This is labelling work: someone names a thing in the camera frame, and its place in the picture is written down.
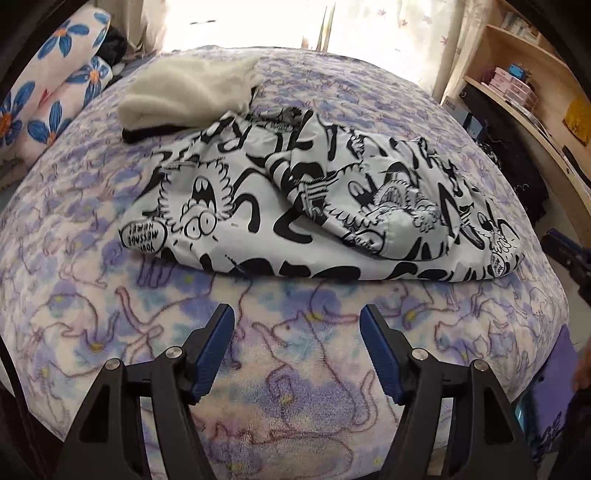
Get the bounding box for purple floral blanket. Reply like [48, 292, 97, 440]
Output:
[0, 45, 571, 480]

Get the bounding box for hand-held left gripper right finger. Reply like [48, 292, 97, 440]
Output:
[359, 305, 539, 480]

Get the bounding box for cream fleece garment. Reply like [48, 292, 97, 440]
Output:
[117, 55, 264, 143]

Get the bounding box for pink storage boxes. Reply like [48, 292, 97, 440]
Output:
[480, 65, 540, 110]

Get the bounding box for yellow sheet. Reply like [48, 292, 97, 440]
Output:
[562, 97, 591, 148]

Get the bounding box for light curtain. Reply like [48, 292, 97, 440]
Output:
[428, 0, 488, 108]

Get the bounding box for blue flower print pillow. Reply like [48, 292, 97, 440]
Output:
[0, 7, 112, 121]
[0, 55, 115, 163]

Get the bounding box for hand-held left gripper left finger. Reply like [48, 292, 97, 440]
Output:
[55, 304, 235, 480]

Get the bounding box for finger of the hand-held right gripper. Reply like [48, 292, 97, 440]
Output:
[541, 228, 591, 282]

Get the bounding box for dark cloth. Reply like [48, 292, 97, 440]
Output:
[93, 25, 131, 77]

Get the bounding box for black and white printed garment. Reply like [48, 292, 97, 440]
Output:
[117, 106, 526, 283]

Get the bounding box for wooden shelf unit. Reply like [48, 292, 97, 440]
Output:
[442, 0, 591, 232]

